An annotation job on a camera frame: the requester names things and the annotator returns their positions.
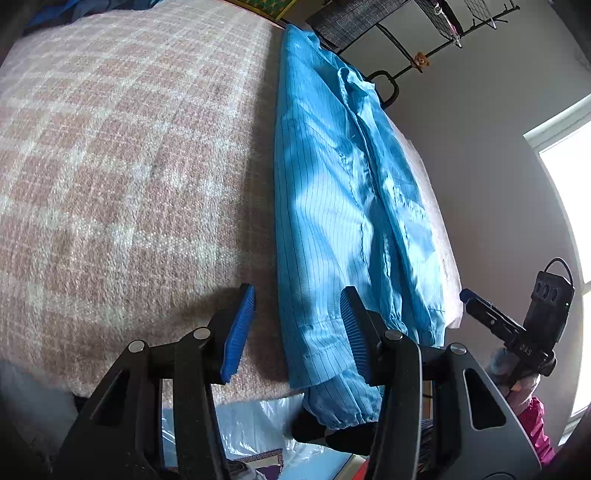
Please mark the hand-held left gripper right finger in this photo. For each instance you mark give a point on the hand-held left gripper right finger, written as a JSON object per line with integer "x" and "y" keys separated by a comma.
{"x": 355, "y": 337}

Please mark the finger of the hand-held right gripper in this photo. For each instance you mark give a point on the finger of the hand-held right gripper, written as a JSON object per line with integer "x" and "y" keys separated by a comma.
{"x": 489, "y": 314}

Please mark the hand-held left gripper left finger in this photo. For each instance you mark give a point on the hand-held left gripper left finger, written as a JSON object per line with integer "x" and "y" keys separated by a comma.
{"x": 238, "y": 332}

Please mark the light blue pinstriped coverall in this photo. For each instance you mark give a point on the light blue pinstriped coverall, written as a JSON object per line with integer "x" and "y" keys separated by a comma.
{"x": 323, "y": 207}

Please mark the person's right forearm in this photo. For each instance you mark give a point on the person's right forearm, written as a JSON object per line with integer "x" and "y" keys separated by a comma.
{"x": 538, "y": 434}

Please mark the black metal clothes rack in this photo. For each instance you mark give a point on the black metal clothes rack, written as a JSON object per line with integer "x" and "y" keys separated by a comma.
{"x": 379, "y": 72}

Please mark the pink white clothes hanger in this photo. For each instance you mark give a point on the pink white clothes hanger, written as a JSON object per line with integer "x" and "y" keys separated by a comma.
{"x": 455, "y": 34}

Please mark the person's right hand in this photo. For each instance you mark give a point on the person's right hand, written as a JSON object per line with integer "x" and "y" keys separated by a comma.
{"x": 501, "y": 364}

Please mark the clear plastic sheet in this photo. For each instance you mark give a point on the clear plastic sheet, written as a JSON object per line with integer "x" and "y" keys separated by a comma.
{"x": 249, "y": 424}

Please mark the window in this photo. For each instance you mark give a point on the window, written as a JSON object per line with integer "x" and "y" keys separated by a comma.
{"x": 568, "y": 207}

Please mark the black rounded object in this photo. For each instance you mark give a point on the black rounded object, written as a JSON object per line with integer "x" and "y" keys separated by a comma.
{"x": 323, "y": 434}

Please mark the purple patterned cloth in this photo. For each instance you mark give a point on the purple patterned cloth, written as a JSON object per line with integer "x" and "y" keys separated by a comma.
{"x": 258, "y": 468}

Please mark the pink white plaid blanket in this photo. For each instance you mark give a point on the pink white plaid blanket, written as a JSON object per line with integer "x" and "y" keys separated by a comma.
{"x": 115, "y": 161}

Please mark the small brown bear toy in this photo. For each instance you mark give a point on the small brown bear toy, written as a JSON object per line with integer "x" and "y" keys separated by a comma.
{"x": 420, "y": 61}

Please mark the grey plaid coat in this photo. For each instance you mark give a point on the grey plaid coat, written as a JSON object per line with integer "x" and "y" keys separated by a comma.
{"x": 351, "y": 23}

